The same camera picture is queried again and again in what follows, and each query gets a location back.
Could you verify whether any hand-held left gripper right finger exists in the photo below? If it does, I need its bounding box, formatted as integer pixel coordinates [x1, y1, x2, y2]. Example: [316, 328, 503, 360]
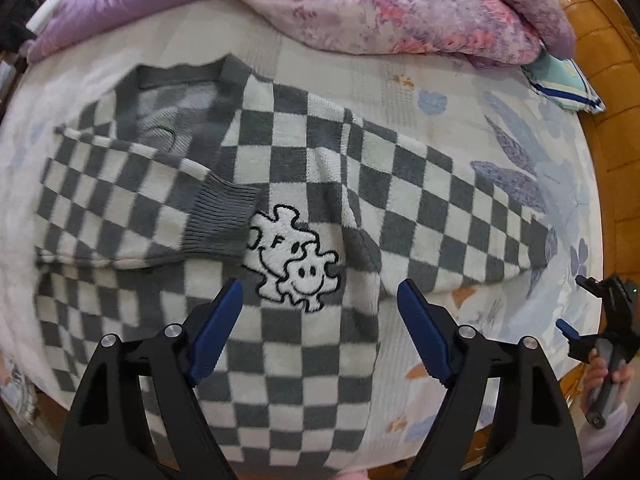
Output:
[397, 279, 584, 480]

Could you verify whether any crumpled printed cloth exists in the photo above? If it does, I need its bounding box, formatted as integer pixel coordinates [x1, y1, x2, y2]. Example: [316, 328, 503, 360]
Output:
[0, 355, 37, 427]

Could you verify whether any wooden bed frame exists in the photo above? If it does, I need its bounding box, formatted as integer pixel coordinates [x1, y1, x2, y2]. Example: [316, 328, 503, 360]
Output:
[550, 0, 640, 411]

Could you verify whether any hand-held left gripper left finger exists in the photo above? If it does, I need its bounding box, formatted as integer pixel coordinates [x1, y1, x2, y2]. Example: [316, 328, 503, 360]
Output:
[57, 278, 245, 480]

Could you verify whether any person's right hand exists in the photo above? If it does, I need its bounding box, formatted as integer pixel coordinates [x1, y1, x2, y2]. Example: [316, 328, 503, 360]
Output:
[585, 350, 635, 406]

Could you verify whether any white floral bed sheet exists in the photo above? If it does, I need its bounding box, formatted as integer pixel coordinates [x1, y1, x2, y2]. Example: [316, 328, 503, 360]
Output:
[0, 0, 603, 466]

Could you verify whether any purple pillow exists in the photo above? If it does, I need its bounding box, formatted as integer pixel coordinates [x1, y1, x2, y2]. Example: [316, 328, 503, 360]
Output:
[27, 0, 236, 61]

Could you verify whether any grey white checkered sweater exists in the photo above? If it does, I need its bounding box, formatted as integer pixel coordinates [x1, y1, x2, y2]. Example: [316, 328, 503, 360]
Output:
[32, 55, 553, 466]

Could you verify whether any small blue striped pillow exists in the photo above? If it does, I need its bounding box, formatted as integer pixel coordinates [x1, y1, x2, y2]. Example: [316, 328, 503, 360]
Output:
[520, 55, 606, 113]

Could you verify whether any person's right forearm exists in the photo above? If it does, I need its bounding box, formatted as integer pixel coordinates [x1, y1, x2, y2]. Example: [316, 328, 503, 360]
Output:
[582, 402, 633, 467]

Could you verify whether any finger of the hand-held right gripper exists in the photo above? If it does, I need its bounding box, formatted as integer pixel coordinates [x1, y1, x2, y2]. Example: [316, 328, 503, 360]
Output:
[575, 275, 614, 307]
[555, 318, 609, 362]

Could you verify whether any pink floral blanket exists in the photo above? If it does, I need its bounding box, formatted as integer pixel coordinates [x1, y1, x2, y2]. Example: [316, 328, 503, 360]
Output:
[202, 0, 578, 68]

